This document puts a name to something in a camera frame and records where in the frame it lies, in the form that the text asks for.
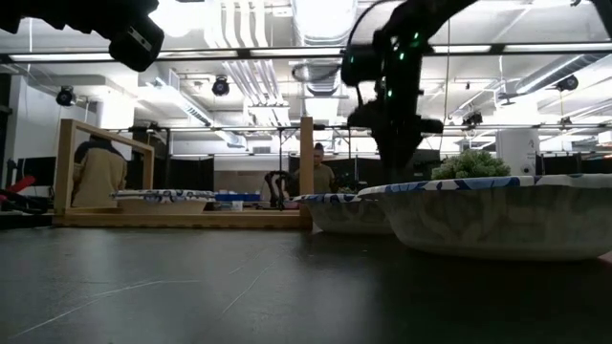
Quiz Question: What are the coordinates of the person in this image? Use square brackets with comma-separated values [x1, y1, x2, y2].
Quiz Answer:
[71, 135, 129, 209]
[292, 141, 339, 196]

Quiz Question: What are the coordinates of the pale green artificial plant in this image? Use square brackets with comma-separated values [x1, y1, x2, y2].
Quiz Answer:
[431, 149, 512, 182]

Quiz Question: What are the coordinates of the white cylindrical device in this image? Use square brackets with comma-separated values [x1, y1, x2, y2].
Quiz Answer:
[495, 128, 542, 177]

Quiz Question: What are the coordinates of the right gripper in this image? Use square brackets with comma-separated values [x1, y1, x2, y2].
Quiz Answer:
[347, 97, 445, 169]

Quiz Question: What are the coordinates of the blue patterned paper plate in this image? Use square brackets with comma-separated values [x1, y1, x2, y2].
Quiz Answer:
[110, 189, 217, 215]
[292, 192, 396, 235]
[357, 174, 612, 262]

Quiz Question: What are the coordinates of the wooden slatted shelf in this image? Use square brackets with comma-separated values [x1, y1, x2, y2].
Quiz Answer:
[53, 117, 316, 229]

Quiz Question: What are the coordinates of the blue storage bin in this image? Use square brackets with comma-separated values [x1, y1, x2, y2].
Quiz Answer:
[214, 192, 262, 203]

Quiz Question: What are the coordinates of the black ceiling spot lamp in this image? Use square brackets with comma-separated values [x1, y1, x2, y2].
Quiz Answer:
[55, 85, 77, 108]
[211, 75, 231, 97]
[556, 75, 580, 93]

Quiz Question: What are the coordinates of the black table mat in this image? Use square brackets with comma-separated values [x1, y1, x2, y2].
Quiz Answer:
[0, 224, 612, 344]

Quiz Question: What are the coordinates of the black aluminium rig frame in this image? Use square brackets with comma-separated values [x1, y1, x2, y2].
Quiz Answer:
[0, 45, 612, 62]

